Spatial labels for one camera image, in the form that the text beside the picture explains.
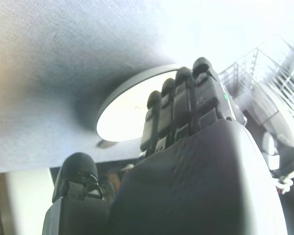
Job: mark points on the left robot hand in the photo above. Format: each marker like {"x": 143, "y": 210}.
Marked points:
{"x": 186, "y": 183}

